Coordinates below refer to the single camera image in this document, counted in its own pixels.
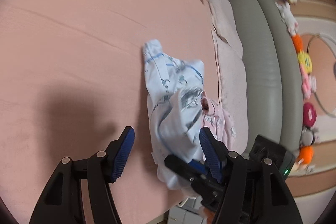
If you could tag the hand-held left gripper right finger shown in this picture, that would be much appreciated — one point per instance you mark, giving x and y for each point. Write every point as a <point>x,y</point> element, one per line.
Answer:
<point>210,155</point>

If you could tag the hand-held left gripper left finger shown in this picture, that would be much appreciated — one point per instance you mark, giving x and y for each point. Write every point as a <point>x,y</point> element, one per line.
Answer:
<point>123,153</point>

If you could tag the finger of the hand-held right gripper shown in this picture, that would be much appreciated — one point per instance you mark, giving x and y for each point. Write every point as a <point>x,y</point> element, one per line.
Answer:
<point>210,195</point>
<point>181,166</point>

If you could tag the light blue printed pajama shorts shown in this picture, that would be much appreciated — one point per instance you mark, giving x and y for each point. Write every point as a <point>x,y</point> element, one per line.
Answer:
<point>170,121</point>

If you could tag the pink printed pajama garment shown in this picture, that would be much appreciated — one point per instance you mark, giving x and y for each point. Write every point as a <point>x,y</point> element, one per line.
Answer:
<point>218,119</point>

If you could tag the large beige pillow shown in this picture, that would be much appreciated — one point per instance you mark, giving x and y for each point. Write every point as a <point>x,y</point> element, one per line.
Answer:
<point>231,77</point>

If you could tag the grey padded headboard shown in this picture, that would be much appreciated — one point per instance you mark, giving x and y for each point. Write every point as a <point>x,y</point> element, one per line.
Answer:
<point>265,69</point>

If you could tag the row of plush toys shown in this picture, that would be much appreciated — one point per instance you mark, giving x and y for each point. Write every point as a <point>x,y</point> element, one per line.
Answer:
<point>305,61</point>

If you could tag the bed with pink sheet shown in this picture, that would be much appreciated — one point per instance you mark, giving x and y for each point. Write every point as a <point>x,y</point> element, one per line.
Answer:
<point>65,56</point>

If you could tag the small beige pillow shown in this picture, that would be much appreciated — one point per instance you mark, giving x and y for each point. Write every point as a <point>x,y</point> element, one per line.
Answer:
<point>225,16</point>

